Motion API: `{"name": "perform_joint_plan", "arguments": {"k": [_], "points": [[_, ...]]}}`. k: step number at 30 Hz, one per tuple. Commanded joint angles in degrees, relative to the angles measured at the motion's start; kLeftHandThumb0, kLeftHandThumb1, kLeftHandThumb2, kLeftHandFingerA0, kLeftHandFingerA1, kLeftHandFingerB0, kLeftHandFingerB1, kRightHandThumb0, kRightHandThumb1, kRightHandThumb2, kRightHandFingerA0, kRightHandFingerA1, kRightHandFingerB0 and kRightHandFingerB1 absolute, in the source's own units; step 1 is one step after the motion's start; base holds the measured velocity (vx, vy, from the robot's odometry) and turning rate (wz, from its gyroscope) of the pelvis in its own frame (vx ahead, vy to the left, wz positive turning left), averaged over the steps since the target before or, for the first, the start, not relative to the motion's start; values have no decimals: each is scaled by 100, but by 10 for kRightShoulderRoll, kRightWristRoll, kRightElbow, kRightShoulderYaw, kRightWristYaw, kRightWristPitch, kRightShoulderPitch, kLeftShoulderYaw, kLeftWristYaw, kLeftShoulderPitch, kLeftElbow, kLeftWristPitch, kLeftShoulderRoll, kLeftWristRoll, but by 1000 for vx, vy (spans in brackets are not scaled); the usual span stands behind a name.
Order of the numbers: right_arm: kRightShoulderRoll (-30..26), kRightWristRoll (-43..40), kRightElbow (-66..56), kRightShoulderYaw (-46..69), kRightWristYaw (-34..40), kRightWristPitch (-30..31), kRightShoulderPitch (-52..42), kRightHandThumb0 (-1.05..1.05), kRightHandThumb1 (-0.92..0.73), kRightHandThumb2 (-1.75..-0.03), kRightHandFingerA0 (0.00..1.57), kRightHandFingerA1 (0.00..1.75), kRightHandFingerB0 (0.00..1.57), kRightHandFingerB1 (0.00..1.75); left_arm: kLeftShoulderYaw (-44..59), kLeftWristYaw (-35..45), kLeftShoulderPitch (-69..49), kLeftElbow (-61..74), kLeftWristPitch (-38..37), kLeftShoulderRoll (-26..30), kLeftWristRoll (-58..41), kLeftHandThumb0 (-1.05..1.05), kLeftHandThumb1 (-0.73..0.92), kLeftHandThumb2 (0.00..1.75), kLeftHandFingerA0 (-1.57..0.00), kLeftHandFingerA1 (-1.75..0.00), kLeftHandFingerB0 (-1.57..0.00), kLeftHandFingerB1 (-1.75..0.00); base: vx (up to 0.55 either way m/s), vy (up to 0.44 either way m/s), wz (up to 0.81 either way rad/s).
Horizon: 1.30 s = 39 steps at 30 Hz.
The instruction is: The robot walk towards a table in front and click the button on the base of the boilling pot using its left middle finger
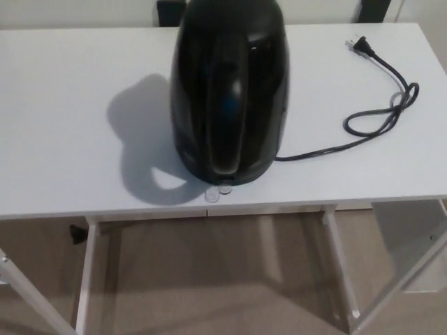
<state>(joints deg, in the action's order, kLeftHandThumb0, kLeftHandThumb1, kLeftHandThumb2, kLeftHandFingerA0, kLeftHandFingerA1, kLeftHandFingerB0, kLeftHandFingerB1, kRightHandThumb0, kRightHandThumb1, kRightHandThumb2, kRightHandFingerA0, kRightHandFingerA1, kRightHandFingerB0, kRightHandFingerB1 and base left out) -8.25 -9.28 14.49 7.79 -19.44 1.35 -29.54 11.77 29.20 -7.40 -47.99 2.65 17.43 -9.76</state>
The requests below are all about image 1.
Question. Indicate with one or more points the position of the white table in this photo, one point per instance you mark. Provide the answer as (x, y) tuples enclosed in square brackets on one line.
[(70, 104)]

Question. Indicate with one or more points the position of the black rectangular panel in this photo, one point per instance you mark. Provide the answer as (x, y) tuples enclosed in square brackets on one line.
[(167, 12), (373, 10)]

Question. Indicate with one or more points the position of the black kettle power base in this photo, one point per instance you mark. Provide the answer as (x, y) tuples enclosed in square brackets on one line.
[(258, 176)]

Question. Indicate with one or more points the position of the clear kettle switch lever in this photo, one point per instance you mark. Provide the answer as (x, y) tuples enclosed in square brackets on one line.
[(212, 196)]

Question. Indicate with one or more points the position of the white metal frame bar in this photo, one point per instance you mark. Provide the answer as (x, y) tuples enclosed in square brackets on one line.
[(401, 284), (21, 275)]

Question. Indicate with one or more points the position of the black electric kettle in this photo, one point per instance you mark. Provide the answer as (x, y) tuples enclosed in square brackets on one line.
[(262, 87)]

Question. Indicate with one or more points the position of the small black floor object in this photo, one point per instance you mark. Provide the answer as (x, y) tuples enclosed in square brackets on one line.
[(77, 234)]

